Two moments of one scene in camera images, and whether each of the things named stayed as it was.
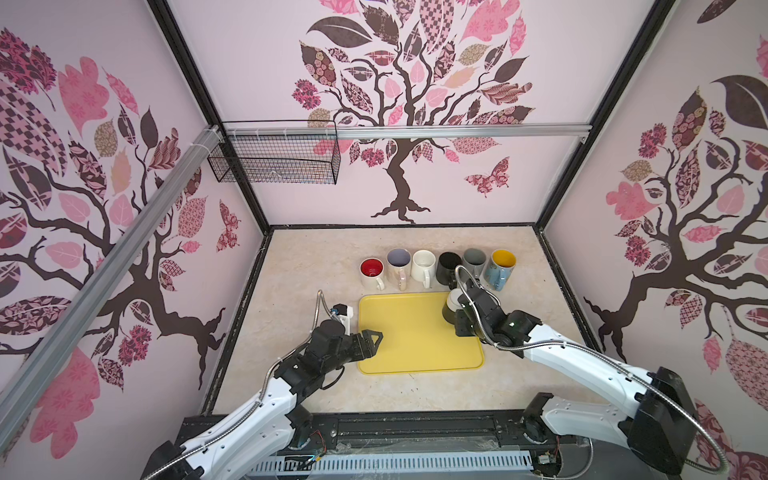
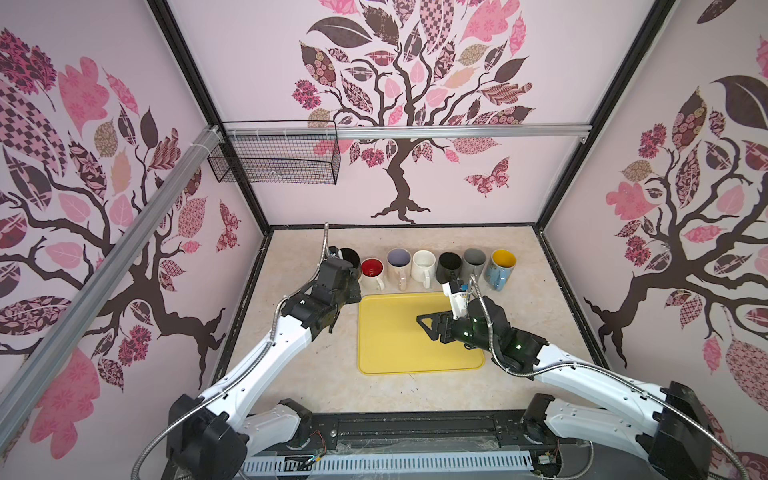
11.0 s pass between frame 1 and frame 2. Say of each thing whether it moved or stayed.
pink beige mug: stayed
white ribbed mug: stayed
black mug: stayed
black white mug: moved
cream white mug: stayed
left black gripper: moved
